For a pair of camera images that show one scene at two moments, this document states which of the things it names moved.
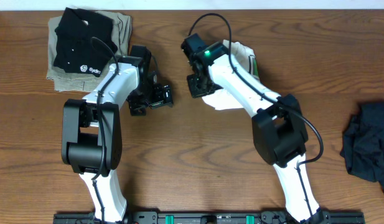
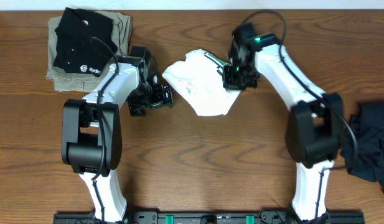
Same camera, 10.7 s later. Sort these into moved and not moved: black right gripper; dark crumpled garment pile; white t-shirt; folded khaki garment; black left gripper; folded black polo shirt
Moved: black right gripper; white t-shirt
Not moved: dark crumpled garment pile; folded black polo shirt; black left gripper; folded khaki garment
